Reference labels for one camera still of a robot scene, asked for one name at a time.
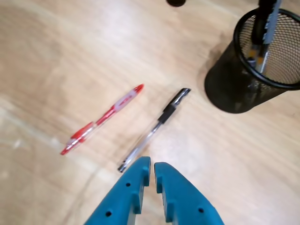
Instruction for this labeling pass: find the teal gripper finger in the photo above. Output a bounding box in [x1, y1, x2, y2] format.
[154, 162, 225, 225]
[84, 156, 151, 225]

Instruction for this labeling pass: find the clear pen with black cap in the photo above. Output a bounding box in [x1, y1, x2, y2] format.
[117, 88, 192, 173]

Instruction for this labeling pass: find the red retractable pen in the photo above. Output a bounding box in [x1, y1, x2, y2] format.
[60, 83, 145, 156]

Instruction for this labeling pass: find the grey grip retractable pen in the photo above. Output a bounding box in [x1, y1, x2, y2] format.
[259, 0, 282, 74]

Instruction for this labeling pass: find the black mesh pen holder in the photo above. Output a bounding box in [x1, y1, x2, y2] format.
[204, 8, 300, 114]

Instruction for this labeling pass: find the black round object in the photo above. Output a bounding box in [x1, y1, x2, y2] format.
[166, 0, 187, 7]

